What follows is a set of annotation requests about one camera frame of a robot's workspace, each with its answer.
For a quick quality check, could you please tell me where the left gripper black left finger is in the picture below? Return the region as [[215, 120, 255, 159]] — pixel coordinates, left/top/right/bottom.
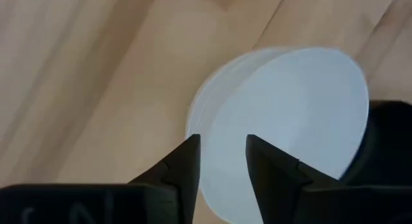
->
[[0, 133, 201, 224]]

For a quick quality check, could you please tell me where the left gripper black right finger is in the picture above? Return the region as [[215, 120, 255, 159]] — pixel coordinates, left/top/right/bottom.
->
[[245, 133, 412, 224]]

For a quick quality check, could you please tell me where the black bowl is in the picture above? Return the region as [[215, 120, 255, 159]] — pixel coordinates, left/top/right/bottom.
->
[[339, 100, 412, 187]]

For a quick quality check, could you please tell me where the small white bowl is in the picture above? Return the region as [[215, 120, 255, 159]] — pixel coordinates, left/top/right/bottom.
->
[[185, 46, 370, 224]]

